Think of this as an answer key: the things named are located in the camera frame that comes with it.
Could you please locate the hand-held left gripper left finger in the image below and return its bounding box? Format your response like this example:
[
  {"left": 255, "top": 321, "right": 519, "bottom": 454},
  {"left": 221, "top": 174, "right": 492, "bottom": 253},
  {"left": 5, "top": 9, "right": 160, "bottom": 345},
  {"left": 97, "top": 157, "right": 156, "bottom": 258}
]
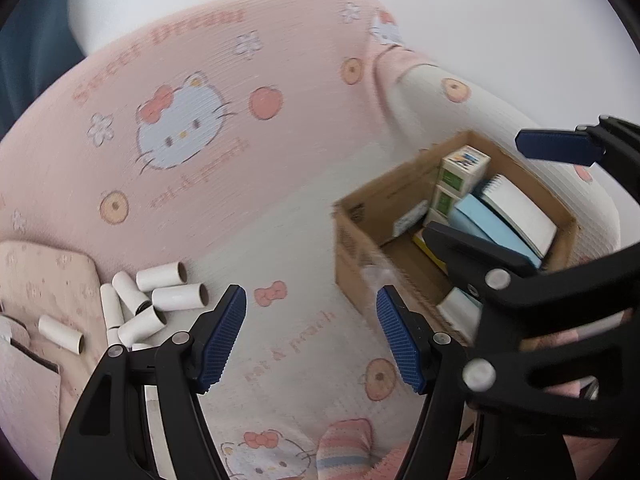
[{"left": 50, "top": 284, "right": 248, "bottom": 480}]

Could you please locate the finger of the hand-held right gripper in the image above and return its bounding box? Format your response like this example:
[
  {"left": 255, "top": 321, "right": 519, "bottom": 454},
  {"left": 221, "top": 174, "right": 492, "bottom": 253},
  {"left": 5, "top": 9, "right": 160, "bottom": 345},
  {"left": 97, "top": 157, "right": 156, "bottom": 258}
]
[
  {"left": 516, "top": 116, "right": 640, "bottom": 171},
  {"left": 424, "top": 221, "right": 640, "bottom": 436}
]

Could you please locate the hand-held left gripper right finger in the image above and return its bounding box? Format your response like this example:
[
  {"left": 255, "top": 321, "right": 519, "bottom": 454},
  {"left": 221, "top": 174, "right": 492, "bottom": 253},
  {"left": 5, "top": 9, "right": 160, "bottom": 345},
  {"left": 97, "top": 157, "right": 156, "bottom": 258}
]
[{"left": 376, "top": 285, "right": 576, "bottom": 480}]

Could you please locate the pile of white paper tubes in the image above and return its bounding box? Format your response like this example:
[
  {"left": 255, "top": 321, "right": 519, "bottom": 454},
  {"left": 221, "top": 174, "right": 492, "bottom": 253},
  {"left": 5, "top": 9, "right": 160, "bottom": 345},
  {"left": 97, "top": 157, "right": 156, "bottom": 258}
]
[{"left": 37, "top": 261, "right": 210, "bottom": 356}]

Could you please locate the brown cardboard box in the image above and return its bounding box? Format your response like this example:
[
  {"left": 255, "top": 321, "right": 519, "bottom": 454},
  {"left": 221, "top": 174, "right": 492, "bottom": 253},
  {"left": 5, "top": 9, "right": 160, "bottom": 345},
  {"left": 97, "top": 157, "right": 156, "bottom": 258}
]
[{"left": 332, "top": 130, "right": 581, "bottom": 346}]

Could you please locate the light blue booklet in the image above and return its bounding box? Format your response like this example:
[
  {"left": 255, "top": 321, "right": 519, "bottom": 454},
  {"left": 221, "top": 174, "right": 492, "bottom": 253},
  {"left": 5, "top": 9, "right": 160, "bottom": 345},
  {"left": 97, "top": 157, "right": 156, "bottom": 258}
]
[
  {"left": 446, "top": 210, "right": 501, "bottom": 241},
  {"left": 459, "top": 193, "right": 545, "bottom": 269}
]

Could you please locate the yellow packet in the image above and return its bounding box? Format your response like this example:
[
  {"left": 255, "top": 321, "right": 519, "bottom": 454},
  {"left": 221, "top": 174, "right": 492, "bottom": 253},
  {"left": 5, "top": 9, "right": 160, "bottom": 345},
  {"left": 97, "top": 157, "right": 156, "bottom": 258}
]
[{"left": 412, "top": 230, "right": 443, "bottom": 266}]

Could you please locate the white box with green label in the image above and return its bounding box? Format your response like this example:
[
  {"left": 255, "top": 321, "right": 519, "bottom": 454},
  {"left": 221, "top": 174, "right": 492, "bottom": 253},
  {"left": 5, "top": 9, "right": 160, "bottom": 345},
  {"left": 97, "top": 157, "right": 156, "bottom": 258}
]
[{"left": 429, "top": 185, "right": 468, "bottom": 226}]

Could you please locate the white spiral notepad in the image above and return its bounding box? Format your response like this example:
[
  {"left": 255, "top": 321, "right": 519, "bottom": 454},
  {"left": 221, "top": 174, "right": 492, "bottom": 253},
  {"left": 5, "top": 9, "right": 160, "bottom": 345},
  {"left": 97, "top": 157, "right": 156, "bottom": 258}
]
[{"left": 475, "top": 174, "right": 558, "bottom": 257}]

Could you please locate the white box with cartoon print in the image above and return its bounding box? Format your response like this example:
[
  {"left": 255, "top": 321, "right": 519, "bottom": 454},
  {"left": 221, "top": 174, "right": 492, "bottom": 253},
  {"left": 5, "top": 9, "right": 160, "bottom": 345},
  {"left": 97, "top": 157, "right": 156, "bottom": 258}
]
[{"left": 440, "top": 145, "right": 491, "bottom": 195}]

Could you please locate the pink fuzzy cloth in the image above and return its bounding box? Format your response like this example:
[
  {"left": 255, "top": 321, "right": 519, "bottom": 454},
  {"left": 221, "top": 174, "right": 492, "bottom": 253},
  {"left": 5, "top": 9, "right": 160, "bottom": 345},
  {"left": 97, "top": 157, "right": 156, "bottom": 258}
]
[{"left": 367, "top": 444, "right": 418, "bottom": 480}]

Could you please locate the beige floral pillow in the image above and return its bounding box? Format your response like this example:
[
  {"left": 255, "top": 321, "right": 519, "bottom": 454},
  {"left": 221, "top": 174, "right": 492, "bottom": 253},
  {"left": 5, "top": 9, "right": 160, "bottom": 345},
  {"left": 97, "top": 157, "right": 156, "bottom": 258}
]
[{"left": 0, "top": 241, "right": 108, "bottom": 401}]

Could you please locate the pale pink cloth bag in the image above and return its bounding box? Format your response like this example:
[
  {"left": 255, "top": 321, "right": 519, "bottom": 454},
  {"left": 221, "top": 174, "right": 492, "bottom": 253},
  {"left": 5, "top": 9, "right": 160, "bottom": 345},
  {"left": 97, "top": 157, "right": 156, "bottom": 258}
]
[{"left": 0, "top": 310, "right": 63, "bottom": 456}]

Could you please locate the dark blue cloth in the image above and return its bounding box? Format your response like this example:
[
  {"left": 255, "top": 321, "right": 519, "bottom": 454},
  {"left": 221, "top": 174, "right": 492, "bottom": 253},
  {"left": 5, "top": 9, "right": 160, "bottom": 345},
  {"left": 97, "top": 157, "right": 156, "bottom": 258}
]
[{"left": 0, "top": 0, "right": 88, "bottom": 133}]

